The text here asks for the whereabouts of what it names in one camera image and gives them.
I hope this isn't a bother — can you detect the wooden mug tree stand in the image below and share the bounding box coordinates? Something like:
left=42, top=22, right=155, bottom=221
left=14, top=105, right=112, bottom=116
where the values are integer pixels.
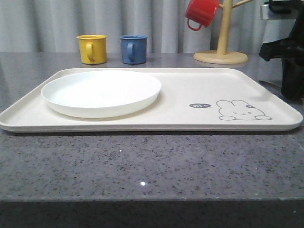
left=193, top=0, right=251, bottom=64

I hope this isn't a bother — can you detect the white round plate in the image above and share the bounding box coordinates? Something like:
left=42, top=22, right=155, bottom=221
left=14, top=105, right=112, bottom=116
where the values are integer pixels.
left=41, top=70, right=162, bottom=118

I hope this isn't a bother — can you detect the beige rabbit serving tray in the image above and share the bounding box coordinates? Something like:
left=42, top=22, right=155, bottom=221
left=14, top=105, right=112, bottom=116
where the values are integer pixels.
left=0, top=68, right=303, bottom=133

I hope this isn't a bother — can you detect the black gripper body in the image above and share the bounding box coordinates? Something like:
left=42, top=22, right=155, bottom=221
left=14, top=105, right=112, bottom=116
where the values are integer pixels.
left=259, top=14, right=304, bottom=99

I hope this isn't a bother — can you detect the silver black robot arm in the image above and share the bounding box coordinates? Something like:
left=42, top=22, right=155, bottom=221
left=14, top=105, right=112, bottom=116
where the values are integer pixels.
left=259, top=0, right=304, bottom=100

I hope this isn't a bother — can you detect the red enamel mug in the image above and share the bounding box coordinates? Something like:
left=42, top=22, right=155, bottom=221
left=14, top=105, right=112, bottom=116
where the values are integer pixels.
left=185, top=0, right=220, bottom=31

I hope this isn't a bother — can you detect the yellow enamel mug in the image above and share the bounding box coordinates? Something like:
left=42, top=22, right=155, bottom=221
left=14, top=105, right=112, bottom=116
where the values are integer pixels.
left=76, top=35, right=107, bottom=65

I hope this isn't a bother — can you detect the blue enamel mug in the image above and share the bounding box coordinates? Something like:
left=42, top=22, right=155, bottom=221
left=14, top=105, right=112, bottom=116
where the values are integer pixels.
left=120, top=35, right=148, bottom=65

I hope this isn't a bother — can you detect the grey pleated curtain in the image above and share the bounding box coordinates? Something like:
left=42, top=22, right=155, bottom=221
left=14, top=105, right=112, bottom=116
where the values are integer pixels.
left=0, top=0, right=304, bottom=54

